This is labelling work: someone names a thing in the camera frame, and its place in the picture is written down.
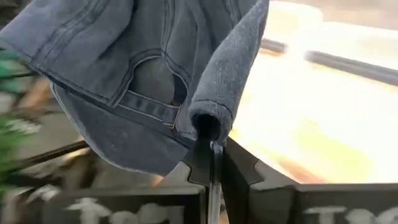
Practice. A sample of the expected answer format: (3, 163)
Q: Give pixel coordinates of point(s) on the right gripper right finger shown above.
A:
(248, 193)

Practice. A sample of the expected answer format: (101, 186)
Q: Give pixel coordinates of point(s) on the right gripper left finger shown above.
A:
(192, 174)

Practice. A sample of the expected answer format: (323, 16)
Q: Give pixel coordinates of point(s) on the green potted plant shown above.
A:
(9, 140)

